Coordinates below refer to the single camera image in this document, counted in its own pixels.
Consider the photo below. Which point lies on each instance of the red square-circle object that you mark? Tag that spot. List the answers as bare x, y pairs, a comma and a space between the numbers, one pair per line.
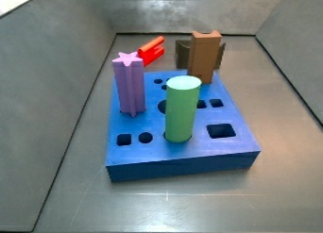
151, 50

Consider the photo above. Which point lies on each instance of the dark grey regrasp stand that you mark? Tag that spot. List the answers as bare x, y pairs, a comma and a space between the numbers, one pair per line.
182, 46

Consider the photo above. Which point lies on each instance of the green cylinder peg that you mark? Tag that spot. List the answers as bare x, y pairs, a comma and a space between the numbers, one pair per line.
182, 94

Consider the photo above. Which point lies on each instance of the purple star-shaped peg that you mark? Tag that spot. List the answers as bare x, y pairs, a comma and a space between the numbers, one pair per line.
129, 77

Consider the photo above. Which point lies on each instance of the brown grooved peg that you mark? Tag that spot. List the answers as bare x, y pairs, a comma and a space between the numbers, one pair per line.
202, 54

